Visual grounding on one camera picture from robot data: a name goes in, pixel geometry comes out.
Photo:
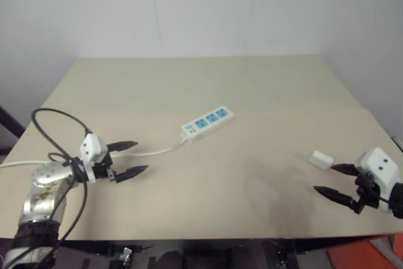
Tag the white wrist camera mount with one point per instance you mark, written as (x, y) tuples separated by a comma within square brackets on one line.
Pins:
[(91, 146), (379, 163)]

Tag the dark brown wooden frame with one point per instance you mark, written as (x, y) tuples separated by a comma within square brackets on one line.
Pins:
[(11, 124)]

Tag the orange object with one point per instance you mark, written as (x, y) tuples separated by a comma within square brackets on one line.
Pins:
[(362, 256)]

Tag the small metal clip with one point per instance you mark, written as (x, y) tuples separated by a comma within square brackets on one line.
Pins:
[(126, 254)]

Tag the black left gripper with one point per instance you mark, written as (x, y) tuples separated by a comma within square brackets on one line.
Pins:
[(103, 171)]

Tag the white power strip blue sockets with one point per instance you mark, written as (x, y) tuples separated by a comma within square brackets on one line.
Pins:
[(207, 122)]

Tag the black table frame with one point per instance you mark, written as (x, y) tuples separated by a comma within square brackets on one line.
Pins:
[(220, 246)]

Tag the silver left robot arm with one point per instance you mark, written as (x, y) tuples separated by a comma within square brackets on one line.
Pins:
[(47, 177)]

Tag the white plug adapter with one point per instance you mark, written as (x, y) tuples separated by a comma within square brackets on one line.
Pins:
[(321, 159)]

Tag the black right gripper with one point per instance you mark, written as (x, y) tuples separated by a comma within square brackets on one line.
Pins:
[(366, 191)]

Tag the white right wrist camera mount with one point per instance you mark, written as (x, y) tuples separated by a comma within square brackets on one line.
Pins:
[(379, 163)]

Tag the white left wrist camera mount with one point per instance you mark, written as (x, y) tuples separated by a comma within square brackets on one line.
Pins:
[(91, 146)]

